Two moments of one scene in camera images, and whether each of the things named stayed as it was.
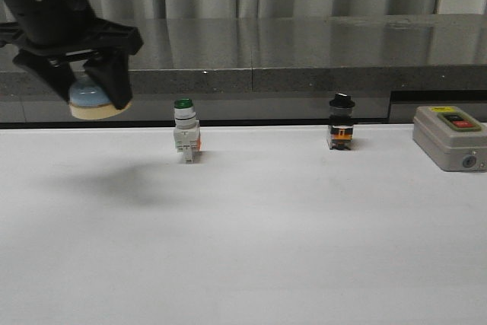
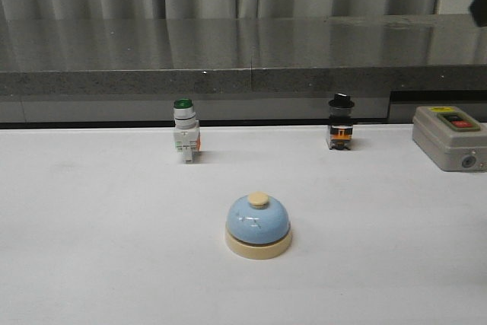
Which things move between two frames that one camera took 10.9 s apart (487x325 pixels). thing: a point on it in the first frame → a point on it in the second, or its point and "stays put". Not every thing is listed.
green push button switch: x=186 y=132 stays put
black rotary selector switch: x=341 y=124 stays put
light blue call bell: x=88 y=100 → x=258 y=227
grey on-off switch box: x=456 y=141 stays put
